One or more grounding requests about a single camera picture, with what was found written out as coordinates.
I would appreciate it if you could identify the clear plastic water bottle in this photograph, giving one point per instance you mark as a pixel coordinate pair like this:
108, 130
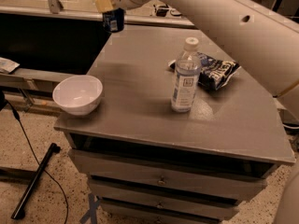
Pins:
187, 69

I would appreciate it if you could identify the dark chip bag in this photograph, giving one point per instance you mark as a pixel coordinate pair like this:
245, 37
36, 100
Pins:
214, 74

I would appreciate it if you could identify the black bar on floor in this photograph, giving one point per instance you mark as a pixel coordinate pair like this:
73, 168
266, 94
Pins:
19, 212

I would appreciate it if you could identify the white packet on ledge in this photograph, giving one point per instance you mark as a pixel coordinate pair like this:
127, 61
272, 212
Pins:
7, 66

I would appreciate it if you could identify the metal railing frame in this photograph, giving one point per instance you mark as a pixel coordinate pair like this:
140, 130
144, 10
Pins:
86, 10

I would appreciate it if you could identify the white bowl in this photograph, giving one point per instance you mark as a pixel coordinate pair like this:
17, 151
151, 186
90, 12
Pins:
78, 95

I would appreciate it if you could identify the blue pepsi can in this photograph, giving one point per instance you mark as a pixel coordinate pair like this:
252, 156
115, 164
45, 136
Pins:
113, 21

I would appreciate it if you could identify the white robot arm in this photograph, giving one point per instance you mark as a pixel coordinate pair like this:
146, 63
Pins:
264, 42

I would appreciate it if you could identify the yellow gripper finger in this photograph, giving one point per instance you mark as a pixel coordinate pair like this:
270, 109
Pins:
104, 6

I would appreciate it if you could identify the grey drawer cabinet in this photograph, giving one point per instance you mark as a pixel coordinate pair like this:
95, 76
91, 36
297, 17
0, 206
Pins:
144, 160

